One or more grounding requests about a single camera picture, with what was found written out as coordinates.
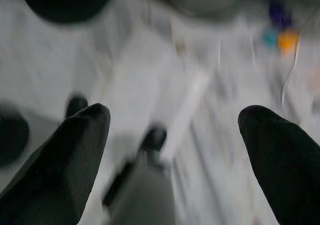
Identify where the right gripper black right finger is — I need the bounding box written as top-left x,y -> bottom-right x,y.
237,104 -> 320,225

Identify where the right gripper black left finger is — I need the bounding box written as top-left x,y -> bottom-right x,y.
0,103 -> 111,225

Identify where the black round object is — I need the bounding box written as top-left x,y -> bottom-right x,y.
18,0 -> 116,25
0,102 -> 30,167

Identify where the orange object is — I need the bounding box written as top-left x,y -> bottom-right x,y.
277,31 -> 301,56

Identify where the teal object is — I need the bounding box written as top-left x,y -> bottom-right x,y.
262,27 -> 280,48

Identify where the purple object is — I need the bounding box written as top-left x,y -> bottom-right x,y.
268,0 -> 293,30

